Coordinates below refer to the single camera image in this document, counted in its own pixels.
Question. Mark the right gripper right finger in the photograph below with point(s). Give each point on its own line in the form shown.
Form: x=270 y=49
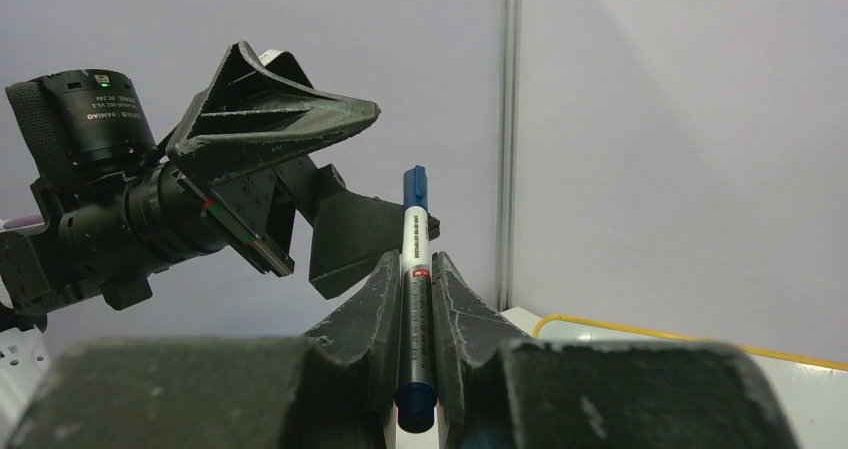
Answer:
x=501 y=388

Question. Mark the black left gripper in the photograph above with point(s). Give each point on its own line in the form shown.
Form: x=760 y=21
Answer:
x=228 y=149

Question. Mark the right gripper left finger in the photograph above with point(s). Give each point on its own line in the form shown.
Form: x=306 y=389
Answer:
x=331 y=387

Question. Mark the blue capped marker pen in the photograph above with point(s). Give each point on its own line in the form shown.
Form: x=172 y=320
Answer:
x=416 y=394

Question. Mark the yellow framed whiteboard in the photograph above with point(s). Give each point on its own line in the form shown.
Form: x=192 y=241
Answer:
x=812 y=391

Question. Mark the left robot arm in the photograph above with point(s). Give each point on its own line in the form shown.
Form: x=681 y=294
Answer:
x=118 y=206

